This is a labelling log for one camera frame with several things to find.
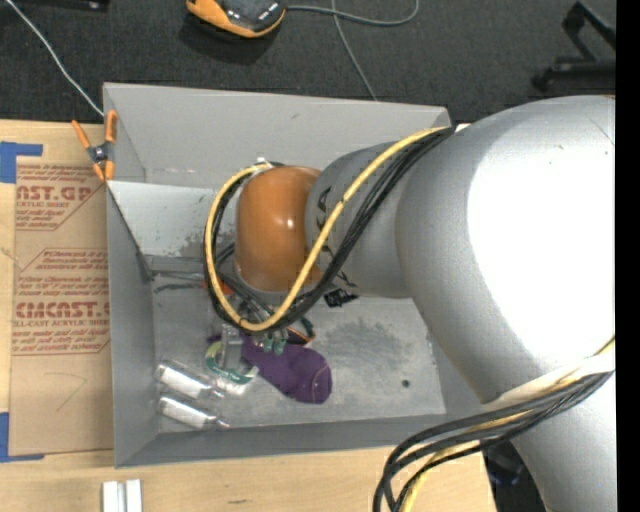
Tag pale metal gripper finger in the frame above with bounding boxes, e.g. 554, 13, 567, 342
221, 323, 245, 372

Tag green and white tape roll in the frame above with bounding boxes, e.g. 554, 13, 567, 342
203, 339, 259, 386

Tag purple sock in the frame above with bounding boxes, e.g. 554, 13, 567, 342
238, 333, 334, 405

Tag grey metal bin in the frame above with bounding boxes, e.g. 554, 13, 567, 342
102, 82, 454, 469

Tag brown cardboard board red print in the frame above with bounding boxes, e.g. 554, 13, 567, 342
0, 118, 117, 457

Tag orange and black ring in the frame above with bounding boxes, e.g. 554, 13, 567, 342
291, 319, 317, 346

